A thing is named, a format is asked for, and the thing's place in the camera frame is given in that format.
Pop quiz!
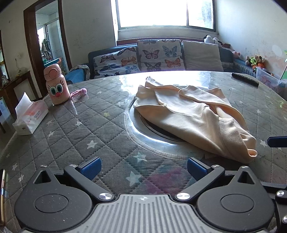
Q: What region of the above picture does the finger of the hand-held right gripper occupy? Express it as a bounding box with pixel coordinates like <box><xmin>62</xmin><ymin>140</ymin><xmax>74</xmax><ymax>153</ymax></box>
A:
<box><xmin>267</xmin><ymin>135</ymin><xmax>287</xmax><ymax>148</ymax></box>

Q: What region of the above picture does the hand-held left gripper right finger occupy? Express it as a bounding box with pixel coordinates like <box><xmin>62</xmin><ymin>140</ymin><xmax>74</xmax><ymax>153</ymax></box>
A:
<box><xmin>175</xmin><ymin>157</ymin><xmax>263</xmax><ymax>201</ymax></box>

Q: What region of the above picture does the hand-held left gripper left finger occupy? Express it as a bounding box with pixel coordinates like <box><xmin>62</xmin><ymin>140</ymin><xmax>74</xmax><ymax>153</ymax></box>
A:
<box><xmin>34</xmin><ymin>157</ymin><xmax>115</xmax><ymax>201</ymax></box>

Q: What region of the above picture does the cream long-sleeve garment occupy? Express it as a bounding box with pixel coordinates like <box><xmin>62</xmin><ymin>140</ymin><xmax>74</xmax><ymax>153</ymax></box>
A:
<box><xmin>133</xmin><ymin>76</ymin><xmax>258</xmax><ymax>164</ymax></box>

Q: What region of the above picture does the clear plastic storage box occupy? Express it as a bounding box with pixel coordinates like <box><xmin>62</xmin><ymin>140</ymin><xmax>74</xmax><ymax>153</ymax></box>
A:
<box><xmin>255</xmin><ymin>67</ymin><xmax>287</xmax><ymax>95</ymax></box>

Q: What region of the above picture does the black remote control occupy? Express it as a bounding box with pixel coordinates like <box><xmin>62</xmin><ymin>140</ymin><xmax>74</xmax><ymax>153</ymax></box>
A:
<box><xmin>231</xmin><ymin>72</ymin><xmax>260</xmax><ymax>87</ymax></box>

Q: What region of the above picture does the white tissue pack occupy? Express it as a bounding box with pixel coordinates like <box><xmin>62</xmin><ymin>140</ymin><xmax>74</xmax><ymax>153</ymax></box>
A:
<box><xmin>12</xmin><ymin>92</ymin><xmax>49</xmax><ymax>136</ymax></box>

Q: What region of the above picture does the brown plush toy orange outfit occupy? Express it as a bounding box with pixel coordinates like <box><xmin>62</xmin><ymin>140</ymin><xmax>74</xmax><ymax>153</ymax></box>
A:
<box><xmin>255</xmin><ymin>55</ymin><xmax>266</xmax><ymax>70</ymax></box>

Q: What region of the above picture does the plush toy with green vest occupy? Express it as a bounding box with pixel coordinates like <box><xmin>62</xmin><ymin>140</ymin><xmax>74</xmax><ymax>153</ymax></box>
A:
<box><xmin>245</xmin><ymin>55</ymin><xmax>258</xmax><ymax>68</ymax></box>

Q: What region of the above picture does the pink cartoon-face water bottle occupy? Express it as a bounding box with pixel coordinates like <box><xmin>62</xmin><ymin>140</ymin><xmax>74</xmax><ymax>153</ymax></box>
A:
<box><xmin>43</xmin><ymin>63</ymin><xmax>67</xmax><ymax>105</ymax></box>

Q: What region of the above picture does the blue chair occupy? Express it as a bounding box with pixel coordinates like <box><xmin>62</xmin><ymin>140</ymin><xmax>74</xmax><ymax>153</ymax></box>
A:
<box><xmin>65</xmin><ymin>65</ymin><xmax>90</xmax><ymax>85</ymax></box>

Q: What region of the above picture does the dark blue sofa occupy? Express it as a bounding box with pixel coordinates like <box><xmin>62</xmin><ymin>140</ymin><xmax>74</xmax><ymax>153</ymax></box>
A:
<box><xmin>88</xmin><ymin>40</ymin><xmax>258</xmax><ymax>80</ymax></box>

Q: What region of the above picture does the butterfly print sofa cover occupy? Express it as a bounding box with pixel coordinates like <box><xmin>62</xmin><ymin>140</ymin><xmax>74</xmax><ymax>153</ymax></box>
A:
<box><xmin>93</xmin><ymin>46</ymin><xmax>141</xmax><ymax>79</ymax></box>

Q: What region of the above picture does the beige cushion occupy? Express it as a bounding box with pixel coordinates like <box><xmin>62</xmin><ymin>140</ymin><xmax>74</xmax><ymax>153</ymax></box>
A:
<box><xmin>182</xmin><ymin>40</ymin><xmax>224</xmax><ymax>72</ymax></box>

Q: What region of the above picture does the dark wooden cabinet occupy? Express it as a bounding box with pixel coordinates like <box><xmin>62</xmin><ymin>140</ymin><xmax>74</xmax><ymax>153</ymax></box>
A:
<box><xmin>0</xmin><ymin>70</ymin><xmax>40</xmax><ymax>133</ymax></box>

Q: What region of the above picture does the upright butterfly print cushion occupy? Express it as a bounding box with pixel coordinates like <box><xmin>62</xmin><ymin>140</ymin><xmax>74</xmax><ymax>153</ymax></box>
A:
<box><xmin>137</xmin><ymin>39</ymin><xmax>182</xmax><ymax>72</ymax></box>

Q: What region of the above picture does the panda plush toy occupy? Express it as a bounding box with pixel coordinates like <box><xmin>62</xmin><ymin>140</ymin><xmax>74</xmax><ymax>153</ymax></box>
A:
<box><xmin>203</xmin><ymin>35</ymin><xmax>221</xmax><ymax>45</ymax></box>

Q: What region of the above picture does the window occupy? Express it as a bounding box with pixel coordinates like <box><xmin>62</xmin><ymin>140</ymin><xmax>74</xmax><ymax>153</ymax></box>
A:
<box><xmin>110</xmin><ymin>0</ymin><xmax>218</xmax><ymax>30</ymax></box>

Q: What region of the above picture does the pink bottle strap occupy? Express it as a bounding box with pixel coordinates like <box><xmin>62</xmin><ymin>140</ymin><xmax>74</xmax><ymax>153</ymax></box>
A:
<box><xmin>70</xmin><ymin>87</ymin><xmax>88</xmax><ymax>99</ymax></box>

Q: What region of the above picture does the dark wooden door frame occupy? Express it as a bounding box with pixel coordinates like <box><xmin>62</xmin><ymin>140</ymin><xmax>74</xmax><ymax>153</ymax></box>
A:
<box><xmin>23</xmin><ymin>0</ymin><xmax>72</xmax><ymax>102</ymax></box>

